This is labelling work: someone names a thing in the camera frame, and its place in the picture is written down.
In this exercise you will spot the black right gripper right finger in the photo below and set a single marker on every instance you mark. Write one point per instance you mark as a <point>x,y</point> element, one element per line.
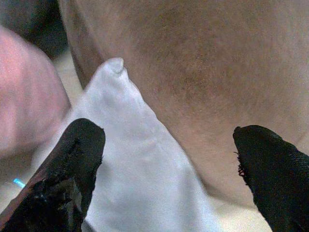
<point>275,174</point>

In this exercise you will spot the white pillow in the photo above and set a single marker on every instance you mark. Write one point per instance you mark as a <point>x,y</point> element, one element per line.
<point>135,154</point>

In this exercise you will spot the pink cushion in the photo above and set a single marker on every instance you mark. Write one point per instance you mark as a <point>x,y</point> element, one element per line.
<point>26,101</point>

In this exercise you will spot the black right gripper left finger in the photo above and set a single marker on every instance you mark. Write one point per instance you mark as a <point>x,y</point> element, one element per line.
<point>62,174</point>

